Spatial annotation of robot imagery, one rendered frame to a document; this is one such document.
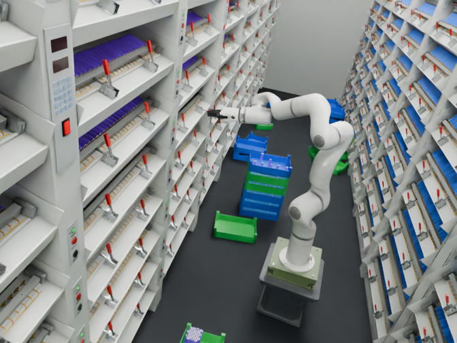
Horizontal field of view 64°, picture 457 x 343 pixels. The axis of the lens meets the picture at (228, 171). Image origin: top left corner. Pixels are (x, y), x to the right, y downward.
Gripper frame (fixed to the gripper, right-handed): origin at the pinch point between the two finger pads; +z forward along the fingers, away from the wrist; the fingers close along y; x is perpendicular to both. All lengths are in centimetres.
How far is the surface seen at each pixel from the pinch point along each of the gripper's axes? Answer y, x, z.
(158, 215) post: -54, -30, 11
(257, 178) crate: 49, -66, -19
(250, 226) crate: 38, -101, -17
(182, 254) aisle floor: -8, -95, 21
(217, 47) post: 16.0, 30.1, -0.2
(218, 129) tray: 69, -39, 14
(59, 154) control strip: -122, 36, -2
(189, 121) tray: -15.2, 0.5, 7.5
